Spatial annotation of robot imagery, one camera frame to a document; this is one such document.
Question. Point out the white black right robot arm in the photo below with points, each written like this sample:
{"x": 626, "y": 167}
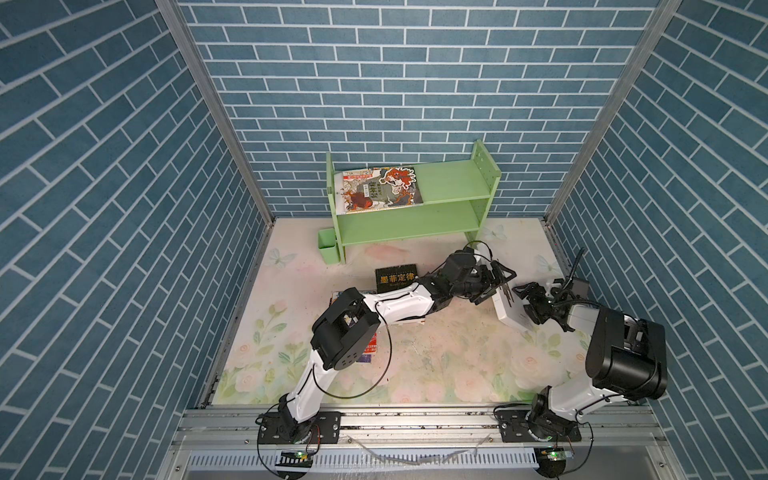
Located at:
{"x": 625, "y": 360}

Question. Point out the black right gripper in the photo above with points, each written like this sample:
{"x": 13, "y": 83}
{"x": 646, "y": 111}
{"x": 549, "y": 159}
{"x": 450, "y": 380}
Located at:
{"x": 533, "y": 299}

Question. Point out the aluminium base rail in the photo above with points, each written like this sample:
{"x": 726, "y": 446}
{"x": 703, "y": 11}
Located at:
{"x": 391, "y": 426}

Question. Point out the green wooden two-tier shelf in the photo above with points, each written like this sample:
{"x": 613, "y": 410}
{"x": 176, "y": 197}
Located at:
{"x": 457, "y": 196}

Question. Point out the green red illustrated comic book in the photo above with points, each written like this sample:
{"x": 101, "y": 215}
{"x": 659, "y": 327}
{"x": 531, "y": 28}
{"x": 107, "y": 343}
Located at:
{"x": 375, "y": 189}

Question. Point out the small green side box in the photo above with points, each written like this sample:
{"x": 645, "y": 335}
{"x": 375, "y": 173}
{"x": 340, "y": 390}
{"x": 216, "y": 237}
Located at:
{"x": 328, "y": 247}

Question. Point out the white book with brown bars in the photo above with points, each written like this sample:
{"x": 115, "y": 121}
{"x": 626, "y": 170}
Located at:
{"x": 510, "y": 309}

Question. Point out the black book with gold text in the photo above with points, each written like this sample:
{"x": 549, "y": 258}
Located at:
{"x": 395, "y": 277}

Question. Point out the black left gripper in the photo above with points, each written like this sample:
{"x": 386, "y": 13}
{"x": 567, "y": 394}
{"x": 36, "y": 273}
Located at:
{"x": 487, "y": 285}

